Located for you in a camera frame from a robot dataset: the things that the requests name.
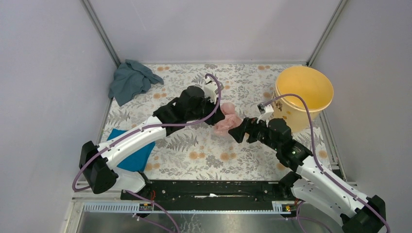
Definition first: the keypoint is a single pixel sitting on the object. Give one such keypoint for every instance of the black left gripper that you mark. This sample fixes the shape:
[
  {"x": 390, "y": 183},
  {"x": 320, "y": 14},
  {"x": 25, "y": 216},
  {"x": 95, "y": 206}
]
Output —
[{"x": 218, "y": 116}]

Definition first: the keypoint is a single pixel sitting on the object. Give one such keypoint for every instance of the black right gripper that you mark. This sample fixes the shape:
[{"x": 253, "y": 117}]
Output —
[{"x": 248, "y": 125}]

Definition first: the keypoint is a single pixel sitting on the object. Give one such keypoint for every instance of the pink plastic trash bag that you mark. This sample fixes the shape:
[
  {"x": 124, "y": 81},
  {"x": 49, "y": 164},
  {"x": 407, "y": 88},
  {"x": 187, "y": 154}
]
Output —
[{"x": 230, "y": 121}]

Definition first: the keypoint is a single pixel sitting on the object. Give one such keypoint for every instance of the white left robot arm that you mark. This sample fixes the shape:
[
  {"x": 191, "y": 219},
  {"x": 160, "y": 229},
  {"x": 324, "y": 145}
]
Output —
[{"x": 99, "y": 164}]

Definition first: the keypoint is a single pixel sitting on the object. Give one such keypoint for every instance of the yellow trash bin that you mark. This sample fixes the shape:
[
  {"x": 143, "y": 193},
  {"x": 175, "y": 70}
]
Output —
[{"x": 309, "y": 85}]

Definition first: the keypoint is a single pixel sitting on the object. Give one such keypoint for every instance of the floral patterned table mat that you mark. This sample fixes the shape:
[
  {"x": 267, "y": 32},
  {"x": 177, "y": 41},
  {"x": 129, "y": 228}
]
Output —
[{"x": 197, "y": 152}]

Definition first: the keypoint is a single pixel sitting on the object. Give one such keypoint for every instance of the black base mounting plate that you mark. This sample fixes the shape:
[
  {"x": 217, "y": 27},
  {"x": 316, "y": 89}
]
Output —
[{"x": 216, "y": 195}]

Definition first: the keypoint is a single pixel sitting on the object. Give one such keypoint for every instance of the blue folded cloth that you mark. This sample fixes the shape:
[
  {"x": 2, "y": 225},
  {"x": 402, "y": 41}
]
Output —
[{"x": 137, "y": 160}]

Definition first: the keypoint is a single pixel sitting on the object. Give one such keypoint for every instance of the grey crumpled cloth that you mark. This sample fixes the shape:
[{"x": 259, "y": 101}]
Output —
[{"x": 130, "y": 79}]

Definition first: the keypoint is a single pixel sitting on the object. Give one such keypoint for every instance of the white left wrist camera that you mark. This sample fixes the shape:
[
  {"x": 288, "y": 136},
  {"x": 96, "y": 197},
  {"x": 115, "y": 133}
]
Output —
[{"x": 211, "y": 89}]

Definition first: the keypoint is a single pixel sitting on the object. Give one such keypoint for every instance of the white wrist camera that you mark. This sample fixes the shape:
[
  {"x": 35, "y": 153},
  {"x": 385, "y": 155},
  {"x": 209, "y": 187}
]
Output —
[
  {"x": 211, "y": 89},
  {"x": 266, "y": 112}
]

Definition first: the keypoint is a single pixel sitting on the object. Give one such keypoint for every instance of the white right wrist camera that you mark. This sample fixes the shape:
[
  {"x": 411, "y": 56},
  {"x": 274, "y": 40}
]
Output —
[{"x": 266, "y": 112}]

